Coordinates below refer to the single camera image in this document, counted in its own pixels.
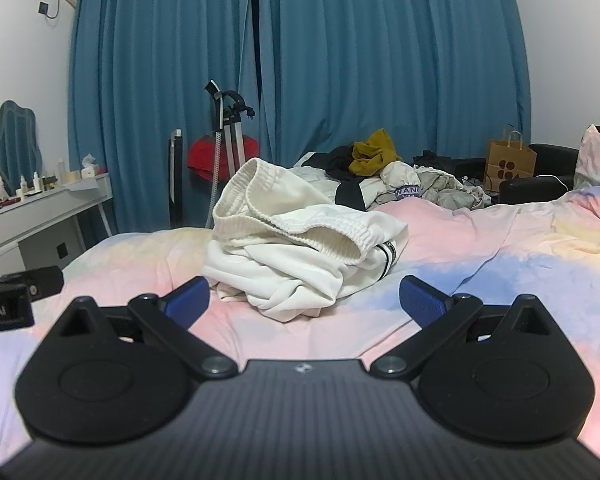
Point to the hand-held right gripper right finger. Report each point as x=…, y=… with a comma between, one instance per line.
x=421, y=301

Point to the black armchair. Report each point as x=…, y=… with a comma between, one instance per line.
x=545, y=187

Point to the mustard yellow garment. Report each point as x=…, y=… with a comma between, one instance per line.
x=372, y=152

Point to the dark cloth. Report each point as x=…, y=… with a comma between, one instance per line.
x=450, y=165

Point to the white desk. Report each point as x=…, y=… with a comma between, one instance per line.
x=40, y=205

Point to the black wall socket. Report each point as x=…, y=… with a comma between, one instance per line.
x=61, y=249

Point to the white pants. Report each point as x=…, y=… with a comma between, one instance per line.
x=290, y=260

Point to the pastel tie-dye duvet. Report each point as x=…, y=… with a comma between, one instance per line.
x=480, y=260

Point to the black garment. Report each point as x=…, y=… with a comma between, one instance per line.
x=335, y=160

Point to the black wall plug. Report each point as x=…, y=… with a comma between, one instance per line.
x=44, y=8

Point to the blue curtain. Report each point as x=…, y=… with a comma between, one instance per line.
x=380, y=50
x=155, y=85

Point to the blue wavy framed mirror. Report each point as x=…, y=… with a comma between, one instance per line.
x=15, y=145

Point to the white tissue box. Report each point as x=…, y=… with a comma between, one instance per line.
x=89, y=167

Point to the small brown box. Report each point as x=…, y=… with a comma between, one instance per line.
x=510, y=160

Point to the red cloth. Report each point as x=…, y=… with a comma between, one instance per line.
x=205, y=157

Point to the pile of clothes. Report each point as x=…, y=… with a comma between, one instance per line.
x=430, y=187

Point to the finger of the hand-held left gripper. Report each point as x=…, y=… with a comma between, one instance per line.
x=40, y=280

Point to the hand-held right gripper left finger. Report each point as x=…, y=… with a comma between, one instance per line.
x=189, y=299

